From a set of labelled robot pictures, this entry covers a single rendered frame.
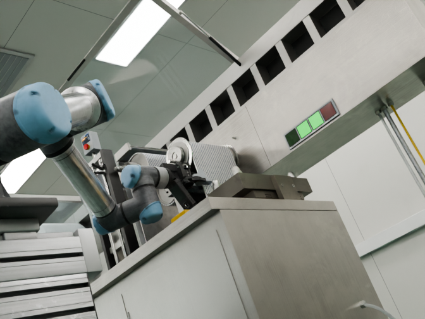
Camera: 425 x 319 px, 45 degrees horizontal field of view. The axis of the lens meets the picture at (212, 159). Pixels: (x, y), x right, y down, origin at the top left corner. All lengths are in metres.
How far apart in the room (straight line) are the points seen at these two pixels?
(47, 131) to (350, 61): 1.24
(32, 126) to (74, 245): 0.23
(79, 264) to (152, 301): 0.70
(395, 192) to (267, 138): 2.40
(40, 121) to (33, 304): 0.32
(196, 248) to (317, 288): 0.39
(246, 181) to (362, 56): 0.62
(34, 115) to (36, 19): 2.53
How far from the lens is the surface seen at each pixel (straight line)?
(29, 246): 0.98
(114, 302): 1.84
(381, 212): 4.42
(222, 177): 1.97
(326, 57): 2.01
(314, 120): 1.97
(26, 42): 3.64
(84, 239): 1.03
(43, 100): 1.01
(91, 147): 2.50
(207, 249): 1.48
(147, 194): 1.63
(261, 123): 2.13
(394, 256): 4.39
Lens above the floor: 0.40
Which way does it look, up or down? 24 degrees up
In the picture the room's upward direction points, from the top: 21 degrees counter-clockwise
